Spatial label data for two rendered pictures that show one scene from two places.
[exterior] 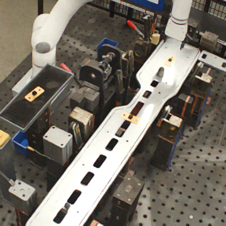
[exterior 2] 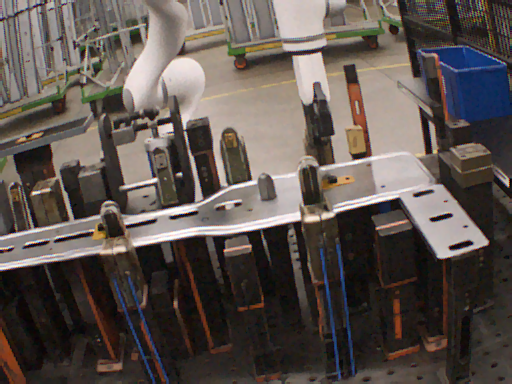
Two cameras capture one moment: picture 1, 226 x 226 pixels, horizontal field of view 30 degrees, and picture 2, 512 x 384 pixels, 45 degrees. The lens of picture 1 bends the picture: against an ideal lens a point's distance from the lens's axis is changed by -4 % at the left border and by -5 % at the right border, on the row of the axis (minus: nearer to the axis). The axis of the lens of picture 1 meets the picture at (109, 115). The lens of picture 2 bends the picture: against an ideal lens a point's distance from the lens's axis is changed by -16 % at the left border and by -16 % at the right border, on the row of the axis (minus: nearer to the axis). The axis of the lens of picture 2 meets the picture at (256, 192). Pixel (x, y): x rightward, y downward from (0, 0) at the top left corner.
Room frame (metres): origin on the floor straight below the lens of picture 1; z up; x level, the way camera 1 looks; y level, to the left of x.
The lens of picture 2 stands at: (1.06, -1.41, 1.50)
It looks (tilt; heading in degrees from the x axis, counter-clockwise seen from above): 20 degrees down; 67
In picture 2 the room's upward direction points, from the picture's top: 12 degrees counter-clockwise
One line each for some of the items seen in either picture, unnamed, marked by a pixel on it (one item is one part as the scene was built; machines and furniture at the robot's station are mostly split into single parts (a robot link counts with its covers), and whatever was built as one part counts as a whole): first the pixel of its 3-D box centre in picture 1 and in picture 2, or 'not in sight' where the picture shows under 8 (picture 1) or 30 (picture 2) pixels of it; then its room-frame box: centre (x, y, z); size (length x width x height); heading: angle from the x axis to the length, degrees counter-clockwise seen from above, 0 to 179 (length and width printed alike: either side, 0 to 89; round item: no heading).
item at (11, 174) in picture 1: (5, 171); not in sight; (0.96, 0.41, 0.92); 0.08 x 0.08 x 0.44; 67
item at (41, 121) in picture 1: (39, 131); (50, 222); (1.20, 0.31, 0.92); 0.10 x 0.08 x 0.45; 157
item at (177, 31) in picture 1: (177, 26); (311, 71); (1.71, -0.27, 1.23); 0.10 x 0.07 x 0.11; 67
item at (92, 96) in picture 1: (87, 120); (112, 243); (1.33, 0.10, 0.89); 0.13 x 0.11 x 0.38; 67
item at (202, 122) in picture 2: not in sight; (216, 211); (1.57, 0.02, 0.91); 0.07 x 0.05 x 0.42; 67
